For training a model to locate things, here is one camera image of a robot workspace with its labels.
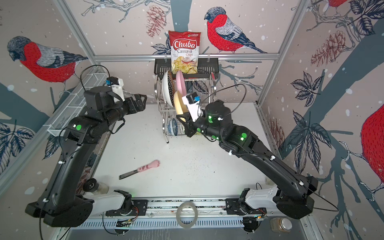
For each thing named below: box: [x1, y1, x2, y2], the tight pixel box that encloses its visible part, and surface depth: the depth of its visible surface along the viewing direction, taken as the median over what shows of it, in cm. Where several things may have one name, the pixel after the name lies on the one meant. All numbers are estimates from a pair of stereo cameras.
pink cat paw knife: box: [119, 159, 161, 180], surface depth 87 cm
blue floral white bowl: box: [167, 118, 178, 136], surface depth 92 cm
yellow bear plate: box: [173, 90, 189, 122], surface depth 56 cm
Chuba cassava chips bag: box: [168, 30, 201, 74], surface depth 85 cm
